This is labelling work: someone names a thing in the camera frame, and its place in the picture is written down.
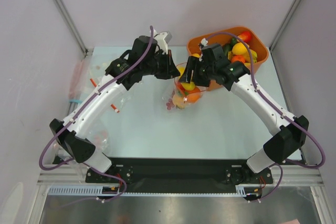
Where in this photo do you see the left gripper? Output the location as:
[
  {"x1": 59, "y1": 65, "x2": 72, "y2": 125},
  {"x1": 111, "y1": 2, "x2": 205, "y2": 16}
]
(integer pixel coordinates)
[{"x1": 141, "y1": 50, "x2": 181, "y2": 80}]

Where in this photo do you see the clear zip top bag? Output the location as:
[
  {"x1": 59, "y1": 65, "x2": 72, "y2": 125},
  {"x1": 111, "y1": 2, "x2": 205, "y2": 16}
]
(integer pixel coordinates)
[{"x1": 162, "y1": 62, "x2": 207, "y2": 112}]

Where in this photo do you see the yellow orange peach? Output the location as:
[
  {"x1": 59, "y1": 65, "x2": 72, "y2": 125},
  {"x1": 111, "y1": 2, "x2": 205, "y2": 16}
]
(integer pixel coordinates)
[{"x1": 172, "y1": 94, "x2": 186, "y2": 109}]

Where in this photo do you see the orange tangerine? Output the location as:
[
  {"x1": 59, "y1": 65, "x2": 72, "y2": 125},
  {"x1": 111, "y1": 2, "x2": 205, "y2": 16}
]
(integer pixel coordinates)
[{"x1": 186, "y1": 87, "x2": 202, "y2": 103}]

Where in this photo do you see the red grape bunch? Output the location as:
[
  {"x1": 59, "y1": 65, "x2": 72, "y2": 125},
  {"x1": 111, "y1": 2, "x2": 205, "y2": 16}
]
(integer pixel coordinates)
[{"x1": 166, "y1": 99, "x2": 175, "y2": 110}]

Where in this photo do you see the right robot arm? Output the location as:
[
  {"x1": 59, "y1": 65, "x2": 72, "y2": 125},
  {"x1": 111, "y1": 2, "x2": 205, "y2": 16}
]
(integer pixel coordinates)
[{"x1": 180, "y1": 43, "x2": 309, "y2": 183}]

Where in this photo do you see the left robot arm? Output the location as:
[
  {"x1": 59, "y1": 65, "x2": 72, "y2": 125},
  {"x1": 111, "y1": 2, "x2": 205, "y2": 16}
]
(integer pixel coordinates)
[{"x1": 49, "y1": 31, "x2": 180, "y2": 182}]

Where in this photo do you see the orange persimmon with leaves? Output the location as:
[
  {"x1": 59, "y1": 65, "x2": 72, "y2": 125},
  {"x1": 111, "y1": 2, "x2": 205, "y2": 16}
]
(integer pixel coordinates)
[{"x1": 231, "y1": 55, "x2": 246, "y2": 64}]

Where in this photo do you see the dark green avocado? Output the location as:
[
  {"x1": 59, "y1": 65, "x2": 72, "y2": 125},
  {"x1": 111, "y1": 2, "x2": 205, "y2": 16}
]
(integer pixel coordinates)
[{"x1": 230, "y1": 37, "x2": 238, "y2": 47}]

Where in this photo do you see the orange plastic bin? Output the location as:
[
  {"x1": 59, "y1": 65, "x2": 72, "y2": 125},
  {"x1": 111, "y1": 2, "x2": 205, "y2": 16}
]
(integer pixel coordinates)
[{"x1": 187, "y1": 27, "x2": 268, "y2": 90}]

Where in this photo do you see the pile of clear bags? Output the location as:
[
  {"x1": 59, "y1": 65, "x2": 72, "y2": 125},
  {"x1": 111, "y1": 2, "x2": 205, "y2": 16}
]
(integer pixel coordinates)
[{"x1": 50, "y1": 56, "x2": 144, "y2": 174}]

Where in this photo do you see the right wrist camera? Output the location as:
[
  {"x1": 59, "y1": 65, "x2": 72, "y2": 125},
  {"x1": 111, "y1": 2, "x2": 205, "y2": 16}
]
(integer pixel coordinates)
[{"x1": 199, "y1": 38, "x2": 208, "y2": 57}]

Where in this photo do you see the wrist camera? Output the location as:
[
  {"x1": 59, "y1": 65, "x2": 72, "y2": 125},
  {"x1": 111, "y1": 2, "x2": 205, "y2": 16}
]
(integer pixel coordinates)
[
  {"x1": 199, "y1": 38, "x2": 208, "y2": 57},
  {"x1": 154, "y1": 30, "x2": 172, "y2": 54}
]

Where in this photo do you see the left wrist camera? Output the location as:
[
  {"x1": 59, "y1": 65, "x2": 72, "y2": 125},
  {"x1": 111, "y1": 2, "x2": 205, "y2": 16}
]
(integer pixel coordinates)
[{"x1": 154, "y1": 30, "x2": 172, "y2": 54}]

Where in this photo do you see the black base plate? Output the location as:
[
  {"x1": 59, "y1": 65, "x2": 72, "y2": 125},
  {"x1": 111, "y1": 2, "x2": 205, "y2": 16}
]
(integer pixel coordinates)
[{"x1": 86, "y1": 157, "x2": 273, "y2": 189}]

